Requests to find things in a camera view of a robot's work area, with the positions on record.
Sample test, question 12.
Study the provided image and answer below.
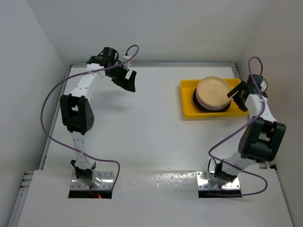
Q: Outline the steel rimmed plate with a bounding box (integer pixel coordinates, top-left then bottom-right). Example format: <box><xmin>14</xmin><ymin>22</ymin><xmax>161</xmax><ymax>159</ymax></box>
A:
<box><xmin>193</xmin><ymin>89</ymin><xmax>232</xmax><ymax>113</ymax></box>

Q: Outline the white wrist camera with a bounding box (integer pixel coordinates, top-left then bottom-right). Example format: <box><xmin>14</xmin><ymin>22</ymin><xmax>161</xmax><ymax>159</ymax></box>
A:
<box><xmin>260</xmin><ymin>80</ymin><xmax>267</xmax><ymax>92</ymax></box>
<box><xmin>122</xmin><ymin>55</ymin><xmax>136</xmax><ymax>64</ymax></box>

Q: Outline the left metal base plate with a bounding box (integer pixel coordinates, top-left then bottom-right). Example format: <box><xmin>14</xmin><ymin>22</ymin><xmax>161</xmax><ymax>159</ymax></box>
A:
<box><xmin>70</xmin><ymin>171</ymin><xmax>114</xmax><ymax>191</ymax></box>

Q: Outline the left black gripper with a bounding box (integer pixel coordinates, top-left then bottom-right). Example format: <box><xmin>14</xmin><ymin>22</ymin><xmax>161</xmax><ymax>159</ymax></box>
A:
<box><xmin>106</xmin><ymin>63</ymin><xmax>135</xmax><ymax>92</ymax></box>

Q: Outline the orange plate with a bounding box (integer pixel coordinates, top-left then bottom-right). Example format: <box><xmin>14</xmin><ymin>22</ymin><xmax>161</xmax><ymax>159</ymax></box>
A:
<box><xmin>196</xmin><ymin>77</ymin><xmax>231</xmax><ymax>98</ymax></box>
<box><xmin>196</xmin><ymin>95</ymin><xmax>231</xmax><ymax>110</ymax></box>

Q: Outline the yellow plastic bin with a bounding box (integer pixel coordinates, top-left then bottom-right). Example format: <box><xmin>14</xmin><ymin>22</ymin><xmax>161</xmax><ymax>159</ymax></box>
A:
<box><xmin>180</xmin><ymin>79</ymin><xmax>249</xmax><ymax>120</ymax></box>

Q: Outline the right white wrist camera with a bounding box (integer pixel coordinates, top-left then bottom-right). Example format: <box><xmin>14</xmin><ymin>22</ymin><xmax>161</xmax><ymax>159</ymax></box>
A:
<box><xmin>260</xmin><ymin>80</ymin><xmax>267</xmax><ymax>92</ymax></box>

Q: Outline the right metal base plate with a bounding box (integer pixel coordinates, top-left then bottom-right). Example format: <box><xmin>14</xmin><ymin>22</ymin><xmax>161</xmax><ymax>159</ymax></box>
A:
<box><xmin>196</xmin><ymin>171</ymin><xmax>241</xmax><ymax>192</ymax></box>

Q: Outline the purple plate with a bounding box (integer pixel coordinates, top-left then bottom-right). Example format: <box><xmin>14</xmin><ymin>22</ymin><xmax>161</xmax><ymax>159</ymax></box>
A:
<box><xmin>198</xmin><ymin>98</ymin><xmax>228</xmax><ymax>110</ymax></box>

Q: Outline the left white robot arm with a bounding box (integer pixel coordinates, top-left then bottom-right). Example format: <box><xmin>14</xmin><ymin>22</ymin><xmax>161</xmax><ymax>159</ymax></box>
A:
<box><xmin>60</xmin><ymin>47</ymin><xmax>136</xmax><ymax>184</ymax></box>

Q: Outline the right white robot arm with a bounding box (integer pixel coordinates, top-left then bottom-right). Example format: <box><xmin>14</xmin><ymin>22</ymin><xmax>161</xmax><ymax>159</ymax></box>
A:
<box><xmin>214</xmin><ymin>74</ymin><xmax>286</xmax><ymax>184</ymax></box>

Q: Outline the aluminium frame rail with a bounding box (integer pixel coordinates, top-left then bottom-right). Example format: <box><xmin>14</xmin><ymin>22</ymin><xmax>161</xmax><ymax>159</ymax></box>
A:
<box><xmin>18</xmin><ymin>63</ymin><xmax>270</xmax><ymax>227</ymax></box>

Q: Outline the metal base plate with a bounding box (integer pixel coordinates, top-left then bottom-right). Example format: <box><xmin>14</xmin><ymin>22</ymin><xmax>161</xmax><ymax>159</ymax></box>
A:
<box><xmin>196</xmin><ymin>171</ymin><xmax>241</xmax><ymax>192</ymax></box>
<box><xmin>70</xmin><ymin>171</ymin><xmax>114</xmax><ymax>191</ymax></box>

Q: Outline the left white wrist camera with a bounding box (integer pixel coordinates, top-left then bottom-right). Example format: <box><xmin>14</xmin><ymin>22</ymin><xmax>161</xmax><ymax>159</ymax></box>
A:
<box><xmin>122</xmin><ymin>55</ymin><xmax>136</xmax><ymax>64</ymax></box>

